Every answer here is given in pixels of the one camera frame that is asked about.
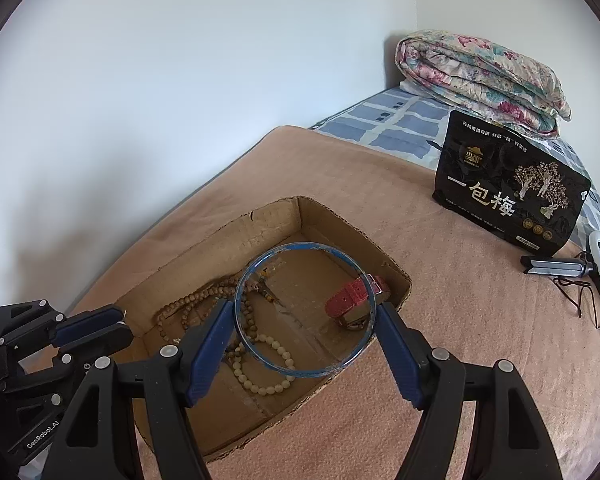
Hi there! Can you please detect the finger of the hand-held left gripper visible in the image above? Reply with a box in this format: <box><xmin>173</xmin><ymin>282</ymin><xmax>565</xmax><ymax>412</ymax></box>
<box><xmin>2</xmin><ymin>322</ymin><xmax>133</xmax><ymax>391</ymax></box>
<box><xmin>0</xmin><ymin>301</ymin><xmax>127</xmax><ymax>347</ymax></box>

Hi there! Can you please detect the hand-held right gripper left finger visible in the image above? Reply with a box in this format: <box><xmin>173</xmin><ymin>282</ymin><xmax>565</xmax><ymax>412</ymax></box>
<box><xmin>40</xmin><ymin>298</ymin><xmax>236</xmax><ymax>480</ymax></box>

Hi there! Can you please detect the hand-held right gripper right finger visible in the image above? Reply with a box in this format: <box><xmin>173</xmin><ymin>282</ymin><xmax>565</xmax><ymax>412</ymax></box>
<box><xmin>375</xmin><ymin>301</ymin><xmax>563</xmax><ymax>480</ymax></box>

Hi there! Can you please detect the brown wooden bead necklace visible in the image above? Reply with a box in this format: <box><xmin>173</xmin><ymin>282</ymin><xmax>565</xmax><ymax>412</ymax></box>
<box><xmin>155</xmin><ymin>270</ymin><xmax>281</xmax><ymax>361</ymax></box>

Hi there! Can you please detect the cream bead bracelet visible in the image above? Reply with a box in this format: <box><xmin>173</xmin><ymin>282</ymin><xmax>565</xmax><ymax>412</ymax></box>
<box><xmin>232</xmin><ymin>332</ymin><xmax>296</xmax><ymax>396</ymax></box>

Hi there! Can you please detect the cardboard box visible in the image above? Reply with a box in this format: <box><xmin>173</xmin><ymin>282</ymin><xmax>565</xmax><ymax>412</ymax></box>
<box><xmin>115</xmin><ymin>196</ymin><xmax>412</xmax><ymax>463</ymax></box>

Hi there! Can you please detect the blue clear bangle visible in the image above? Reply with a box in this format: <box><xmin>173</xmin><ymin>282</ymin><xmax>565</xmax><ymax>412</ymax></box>
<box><xmin>234</xmin><ymin>242</ymin><xmax>378</xmax><ymax>378</ymax></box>

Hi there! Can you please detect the tan blanket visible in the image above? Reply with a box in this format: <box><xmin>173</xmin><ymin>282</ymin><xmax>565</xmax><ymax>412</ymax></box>
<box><xmin>25</xmin><ymin>125</ymin><xmax>600</xmax><ymax>480</ymax></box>

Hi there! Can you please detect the black folded tripod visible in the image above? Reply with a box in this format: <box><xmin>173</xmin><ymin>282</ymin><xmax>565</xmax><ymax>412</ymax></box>
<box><xmin>520</xmin><ymin>255</ymin><xmax>593</xmax><ymax>281</ymax></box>

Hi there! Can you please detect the black snack bag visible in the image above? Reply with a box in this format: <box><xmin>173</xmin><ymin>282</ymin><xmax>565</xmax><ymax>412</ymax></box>
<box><xmin>431</xmin><ymin>110</ymin><xmax>592</xmax><ymax>256</ymax></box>

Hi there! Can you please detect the blue checked bed sheet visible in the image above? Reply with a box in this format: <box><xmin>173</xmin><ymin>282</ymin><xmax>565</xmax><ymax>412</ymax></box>
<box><xmin>310</xmin><ymin>85</ymin><xmax>600</xmax><ymax>241</ymax></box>

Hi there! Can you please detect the folded floral quilt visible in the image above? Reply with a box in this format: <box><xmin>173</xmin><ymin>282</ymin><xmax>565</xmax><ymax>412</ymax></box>
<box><xmin>395</xmin><ymin>30</ymin><xmax>572</xmax><ymax>139</ymax></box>

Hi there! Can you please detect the black ring light cable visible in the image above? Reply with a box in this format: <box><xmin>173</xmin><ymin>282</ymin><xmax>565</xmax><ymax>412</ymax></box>
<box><xmin>555</xmin><ymin>275</ymin><xmax>600</xmax><ymax>346</ymax></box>

